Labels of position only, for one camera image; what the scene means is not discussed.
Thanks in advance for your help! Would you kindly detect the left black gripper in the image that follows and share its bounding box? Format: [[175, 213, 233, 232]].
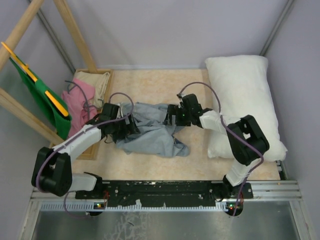
[[110, 112, 140, 141]]

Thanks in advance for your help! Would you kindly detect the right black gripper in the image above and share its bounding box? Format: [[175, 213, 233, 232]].
[[163, 104, 192, 127]]

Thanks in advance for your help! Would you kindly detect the light blue pillowcase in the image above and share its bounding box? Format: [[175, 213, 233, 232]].
[[115, 102, 190, 158]]

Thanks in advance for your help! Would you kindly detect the white pillow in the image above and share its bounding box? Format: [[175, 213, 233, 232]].
[[205, 55, 288, 162]]

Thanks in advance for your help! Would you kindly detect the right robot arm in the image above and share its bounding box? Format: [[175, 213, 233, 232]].
[[163, 94, 270, 199]]

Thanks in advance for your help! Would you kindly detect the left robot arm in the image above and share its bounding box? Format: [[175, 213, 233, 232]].
[[31, 103, 134, 199]]

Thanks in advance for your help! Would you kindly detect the wooden tray box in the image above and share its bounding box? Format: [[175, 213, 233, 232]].
[[48, 68, 115, 161]]

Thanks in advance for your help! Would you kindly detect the grey hanger in tray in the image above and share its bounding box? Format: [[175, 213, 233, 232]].
[[65, 80, 103, 119]]

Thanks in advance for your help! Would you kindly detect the pink garment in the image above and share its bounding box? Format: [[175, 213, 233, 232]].
[[61, 78, 98, 138]]

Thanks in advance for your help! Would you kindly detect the beige cloth in tray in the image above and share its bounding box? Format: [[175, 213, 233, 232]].
[[73, 71, 110, 107]]

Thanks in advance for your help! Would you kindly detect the green shirt on hanger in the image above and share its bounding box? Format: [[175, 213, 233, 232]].
[[9, 57, 72, 140]]

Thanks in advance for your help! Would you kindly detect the yellow plastic hanger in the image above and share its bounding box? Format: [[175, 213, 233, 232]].
[[1, 42, 69, 117]]

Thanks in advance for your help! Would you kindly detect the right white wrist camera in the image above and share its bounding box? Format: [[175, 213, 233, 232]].
[[177, 93, 186, 102]]

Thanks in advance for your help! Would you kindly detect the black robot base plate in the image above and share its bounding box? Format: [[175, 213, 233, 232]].
[[74, 179, 253, 208]]

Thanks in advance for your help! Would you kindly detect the white cable duct strip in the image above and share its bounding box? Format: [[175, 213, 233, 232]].
[[39, 201, 243, 212]]

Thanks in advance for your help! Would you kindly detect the wooden clothes rack frame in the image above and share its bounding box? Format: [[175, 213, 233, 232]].
[[0, 0, 98, 146]]

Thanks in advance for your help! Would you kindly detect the aluminium frame rail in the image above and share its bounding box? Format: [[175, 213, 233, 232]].
[[255, 0, 296, 65]]

